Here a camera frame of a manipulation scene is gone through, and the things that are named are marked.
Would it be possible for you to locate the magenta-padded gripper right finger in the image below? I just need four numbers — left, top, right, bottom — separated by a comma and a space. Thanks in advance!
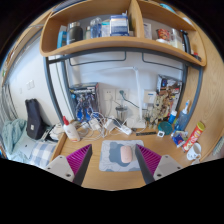
134, 144, 184, 185

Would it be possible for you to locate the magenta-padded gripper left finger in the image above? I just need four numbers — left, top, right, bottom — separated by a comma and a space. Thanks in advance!
44, 143, 93, 187

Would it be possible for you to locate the pink computer mouse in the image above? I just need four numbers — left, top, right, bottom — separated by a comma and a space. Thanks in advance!
119, 144, 134, 164

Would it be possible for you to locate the grey blue-patterned mouse pad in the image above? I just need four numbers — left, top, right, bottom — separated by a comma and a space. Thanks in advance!
98, 139, 146, 173

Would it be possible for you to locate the plaid pillow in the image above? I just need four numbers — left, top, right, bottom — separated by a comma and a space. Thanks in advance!
29, 141, 58, 169

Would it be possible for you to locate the white bottle with red cap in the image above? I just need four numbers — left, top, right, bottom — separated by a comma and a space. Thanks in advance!
62, 115, 82, 143

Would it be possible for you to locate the black ruler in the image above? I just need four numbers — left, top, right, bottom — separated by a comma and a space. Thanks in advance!
134, 131, 158, 137

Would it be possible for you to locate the blue snack packet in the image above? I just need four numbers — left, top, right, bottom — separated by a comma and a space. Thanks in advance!
171, 130, 188, 148

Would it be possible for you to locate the teal round tin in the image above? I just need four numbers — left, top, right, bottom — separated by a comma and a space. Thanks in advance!
157, 120, 174, 136

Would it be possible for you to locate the white mug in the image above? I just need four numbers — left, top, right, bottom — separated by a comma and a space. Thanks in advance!
186, 142, 203, 162

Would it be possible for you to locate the white power strip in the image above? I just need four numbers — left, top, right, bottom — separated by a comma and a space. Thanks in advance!
118, 123, 133, 136

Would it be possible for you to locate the large white power adapter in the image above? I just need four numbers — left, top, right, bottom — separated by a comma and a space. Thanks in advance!
88, 118, 101, 132

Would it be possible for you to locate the red chips can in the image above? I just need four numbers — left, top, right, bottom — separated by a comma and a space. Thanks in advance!
182, 121, 206, 153

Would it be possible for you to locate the small blue white-capped bottle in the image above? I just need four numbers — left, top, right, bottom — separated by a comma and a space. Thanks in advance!
168, 109, 178, 125

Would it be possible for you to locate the tan robot figure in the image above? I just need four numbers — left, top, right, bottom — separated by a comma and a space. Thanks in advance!
147, 96, 168, 129

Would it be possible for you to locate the black backpack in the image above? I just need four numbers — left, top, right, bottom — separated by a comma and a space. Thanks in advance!
24, 98, 48, 140

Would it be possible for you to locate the steel cup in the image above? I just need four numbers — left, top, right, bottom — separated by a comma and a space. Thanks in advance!
115, 105, 128, 123

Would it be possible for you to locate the green blanket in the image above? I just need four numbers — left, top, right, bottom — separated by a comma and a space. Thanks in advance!
1, 119, 28, 156

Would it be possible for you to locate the blue robot model kit box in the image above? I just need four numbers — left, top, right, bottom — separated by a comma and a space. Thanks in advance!
69, 82, 100, 122

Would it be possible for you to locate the white desk lamp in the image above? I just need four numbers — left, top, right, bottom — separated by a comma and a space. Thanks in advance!
99, 65, 148, 130

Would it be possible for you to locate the colourful printed toy box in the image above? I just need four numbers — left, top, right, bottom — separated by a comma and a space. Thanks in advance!
156, 74, 183, 118

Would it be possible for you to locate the wooden shelf unit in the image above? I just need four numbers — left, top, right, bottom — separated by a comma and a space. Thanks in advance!
39, 0, 207, 67

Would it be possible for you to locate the white coiled cable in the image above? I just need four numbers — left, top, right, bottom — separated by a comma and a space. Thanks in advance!
76, 111, 112, 139

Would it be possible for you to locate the white wall box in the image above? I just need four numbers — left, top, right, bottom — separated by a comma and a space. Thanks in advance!
143, 89, 158, 105

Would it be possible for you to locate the teal plug cable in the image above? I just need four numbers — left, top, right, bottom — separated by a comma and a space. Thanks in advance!
119, 89, 140, 109

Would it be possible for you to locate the grey metal desk frame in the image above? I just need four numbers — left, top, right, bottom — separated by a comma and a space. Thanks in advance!
43, 46, 204, 132

